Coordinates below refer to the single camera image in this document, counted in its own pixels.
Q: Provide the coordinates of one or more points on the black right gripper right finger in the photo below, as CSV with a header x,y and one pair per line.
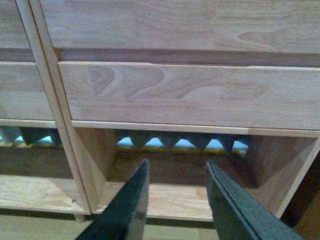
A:
x,y
237,215

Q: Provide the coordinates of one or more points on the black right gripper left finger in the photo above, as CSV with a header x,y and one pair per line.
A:
x,y
125,216

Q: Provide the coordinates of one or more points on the left wooden shelf unit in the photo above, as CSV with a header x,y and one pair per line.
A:
x,y
38,169

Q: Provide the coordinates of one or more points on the wooden shelf unit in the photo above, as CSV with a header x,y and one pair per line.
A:
x,y
176,69
38,169

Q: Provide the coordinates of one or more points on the right wooden shelf unit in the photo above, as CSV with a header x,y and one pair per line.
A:
x,y
176,69

